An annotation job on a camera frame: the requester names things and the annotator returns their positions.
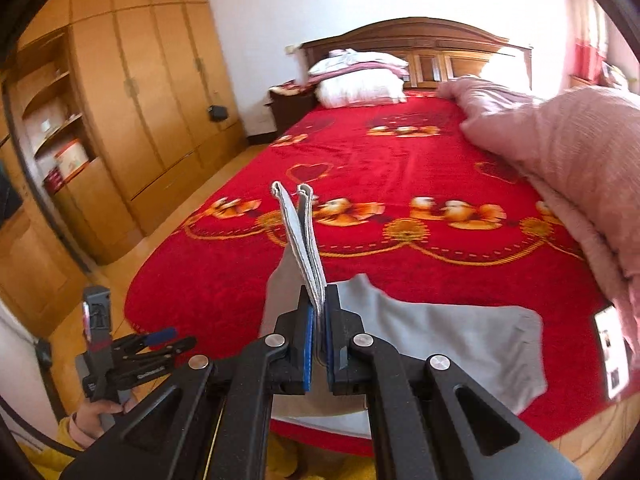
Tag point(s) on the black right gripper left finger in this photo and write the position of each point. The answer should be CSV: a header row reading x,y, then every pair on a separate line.
x,y
210,423

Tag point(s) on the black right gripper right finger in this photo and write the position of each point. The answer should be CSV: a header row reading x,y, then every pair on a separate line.
x,y
428,418

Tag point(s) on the grey pants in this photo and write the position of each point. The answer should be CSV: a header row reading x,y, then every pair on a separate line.
x,y
500,348

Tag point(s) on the left hand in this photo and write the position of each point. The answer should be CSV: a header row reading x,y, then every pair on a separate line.
x,y
85,426

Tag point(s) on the white paper card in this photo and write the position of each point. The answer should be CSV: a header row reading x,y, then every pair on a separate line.
x,y
614,353

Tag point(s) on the round storage box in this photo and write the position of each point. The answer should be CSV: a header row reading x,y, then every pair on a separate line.
x,y
71,159

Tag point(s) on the red floral bed blanket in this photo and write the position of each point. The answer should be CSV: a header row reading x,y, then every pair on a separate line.
x,y
404,198

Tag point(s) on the wooden wardrobe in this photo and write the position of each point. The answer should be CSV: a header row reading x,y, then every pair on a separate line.
x,y
132,81

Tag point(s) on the small black bag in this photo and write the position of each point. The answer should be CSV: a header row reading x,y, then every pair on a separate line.
x,y
217,113

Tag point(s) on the pink quilt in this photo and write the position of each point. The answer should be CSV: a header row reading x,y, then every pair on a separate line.
x,y
580,150

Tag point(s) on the dark wooden nightstand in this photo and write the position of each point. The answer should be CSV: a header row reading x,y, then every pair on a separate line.
x,y
290,102

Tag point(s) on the dark wooden headboard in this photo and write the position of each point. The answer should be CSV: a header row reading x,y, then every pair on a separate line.
x,y
436,50

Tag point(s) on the pink folded pillow cover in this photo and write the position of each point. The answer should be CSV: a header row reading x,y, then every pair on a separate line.
x,y
345,61

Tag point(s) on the red and white curtain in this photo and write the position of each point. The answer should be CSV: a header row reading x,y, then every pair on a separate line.
x,y
590,38

